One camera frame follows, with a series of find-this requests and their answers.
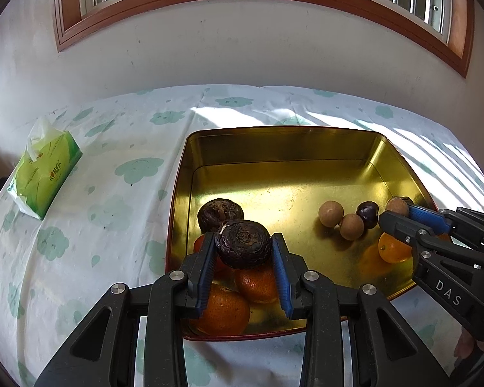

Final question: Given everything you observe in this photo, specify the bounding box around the wrinkled dark fruit back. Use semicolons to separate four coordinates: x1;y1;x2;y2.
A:
214;219;272;269

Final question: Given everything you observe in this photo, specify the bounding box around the brown longan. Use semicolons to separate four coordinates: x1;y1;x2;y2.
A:
386;197;409;217
339;213;365;241
318;200;344;228

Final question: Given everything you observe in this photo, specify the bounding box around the person right hand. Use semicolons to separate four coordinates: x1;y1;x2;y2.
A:
453;328;478;359

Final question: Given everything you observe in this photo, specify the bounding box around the red cherry tomato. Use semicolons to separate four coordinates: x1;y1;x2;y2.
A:
193;234;205;253

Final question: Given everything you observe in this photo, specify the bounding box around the large front mandarin orange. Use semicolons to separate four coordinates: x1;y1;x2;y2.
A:
189;284;251;336

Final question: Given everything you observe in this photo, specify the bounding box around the wooden window frame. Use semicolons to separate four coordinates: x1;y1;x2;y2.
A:
51;0;476;79

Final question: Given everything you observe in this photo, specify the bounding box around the cloud pattern tablecloth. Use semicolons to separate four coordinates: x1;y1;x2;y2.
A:
0;85;484;386

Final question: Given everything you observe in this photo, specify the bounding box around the green tissue pack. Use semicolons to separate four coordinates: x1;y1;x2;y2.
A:
7;117;82;220

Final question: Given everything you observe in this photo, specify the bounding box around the small orange kumquat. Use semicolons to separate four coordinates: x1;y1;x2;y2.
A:
378;233;412;264

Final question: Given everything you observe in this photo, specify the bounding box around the blemished mandarin orange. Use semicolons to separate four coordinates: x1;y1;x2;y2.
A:
233;266;279;304

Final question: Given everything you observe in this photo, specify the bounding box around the dark purple plum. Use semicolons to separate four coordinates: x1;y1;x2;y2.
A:
356;201;379;230

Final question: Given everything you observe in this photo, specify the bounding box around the wrinkled dark fruit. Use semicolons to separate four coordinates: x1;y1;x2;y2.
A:
197;198;244;233
214;219;272;269

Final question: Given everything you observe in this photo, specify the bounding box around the red toffee tin box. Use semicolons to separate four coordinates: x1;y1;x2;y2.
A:
164;125;443;342

